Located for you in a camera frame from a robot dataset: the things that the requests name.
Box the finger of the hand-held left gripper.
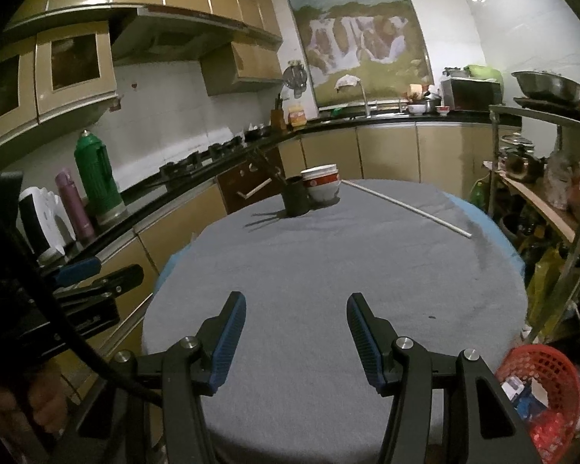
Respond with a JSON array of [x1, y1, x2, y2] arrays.
[[53, 264, 146, 303], [53, 257, 102, 287]]

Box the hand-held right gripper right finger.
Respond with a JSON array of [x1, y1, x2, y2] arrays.
[[346, 292, 535, 464]]

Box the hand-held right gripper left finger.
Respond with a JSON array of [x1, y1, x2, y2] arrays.
[[75, 291, 247, 464]]

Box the silver blue small box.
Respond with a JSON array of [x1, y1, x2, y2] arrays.
[[532, 379, 552, 407]]

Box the red plastic basket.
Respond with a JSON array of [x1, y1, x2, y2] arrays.
[[495, 345, 580, 464]]

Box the person's left hand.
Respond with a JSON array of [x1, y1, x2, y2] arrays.
[[0, 363, 71, 445]]

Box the purple vacuum bottle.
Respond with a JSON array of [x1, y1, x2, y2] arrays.
[[54, 169, 96, 242]]

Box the green thermos flask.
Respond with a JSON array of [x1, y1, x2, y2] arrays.
[[74, 130, 128, 225]]

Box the grey tablecloth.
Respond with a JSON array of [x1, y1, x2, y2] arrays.
[[142, 179, 529, 455]]

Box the thin white rod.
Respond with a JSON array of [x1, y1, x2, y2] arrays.
[[342, 180, 473, 239]]

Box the large white bowl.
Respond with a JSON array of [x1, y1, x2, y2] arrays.
[[308, 181, 341, 205]]

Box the black gas stove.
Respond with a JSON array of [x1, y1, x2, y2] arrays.
[[159, 138, 245, 177]]

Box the dark chopstick holder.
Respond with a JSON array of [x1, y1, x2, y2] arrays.
[[283, 176, 311, 217]]

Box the blue tablecloth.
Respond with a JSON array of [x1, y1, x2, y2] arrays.
[[155, 192, 525, 291]]

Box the green bottle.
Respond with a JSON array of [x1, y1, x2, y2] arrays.
[[469, 181, 491, 218]]

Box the yellow plastic bag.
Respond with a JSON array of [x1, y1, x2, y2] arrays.
[[527, 246, 568, 334]]

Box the kitchen base cabinets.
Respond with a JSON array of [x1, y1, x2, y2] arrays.
[[0, 116, 523, 445]]

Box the metal shelf rack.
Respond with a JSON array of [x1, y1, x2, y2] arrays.
[[483, 101, 580, 445]]

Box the knife block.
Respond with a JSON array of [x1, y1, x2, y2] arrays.
[[271, 97, 287, 131]]

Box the steel sink faucet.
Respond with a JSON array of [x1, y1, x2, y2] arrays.
[[338, 80, 380, 119]]

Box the steel pot with lid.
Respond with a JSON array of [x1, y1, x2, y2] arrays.
[[498, 135, 544, 183]]

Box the clear plastic bag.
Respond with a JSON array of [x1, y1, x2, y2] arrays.
[[544, 152, 580, 211]]

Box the range hood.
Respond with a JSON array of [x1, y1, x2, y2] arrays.
[[111, 2, 283, 61]]

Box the microwave oven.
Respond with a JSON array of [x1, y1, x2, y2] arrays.
[[441, 77, 504, 112]]

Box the hanging strainer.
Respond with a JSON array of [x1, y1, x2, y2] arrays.
[[284, 60, 309, 97]]

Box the green plastic bag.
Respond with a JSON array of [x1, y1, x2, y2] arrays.
[[466, 64, 504, 84]]

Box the steel basin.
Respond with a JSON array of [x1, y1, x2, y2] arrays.
[[511, 71, 580, 103]]

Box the black cable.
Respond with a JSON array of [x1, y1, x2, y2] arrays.
[[0, 193, 165, 404]]

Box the glass door wall cabinet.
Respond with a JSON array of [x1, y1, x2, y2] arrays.
[[0, 36, 39, 155], [35, 19, 118, 124]]

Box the small beige wall cabinet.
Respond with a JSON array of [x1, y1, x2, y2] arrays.
[[200, 41, 283, 96]]

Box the waterfall wall poster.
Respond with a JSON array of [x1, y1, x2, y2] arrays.
[[279, 0, 436, 107]]

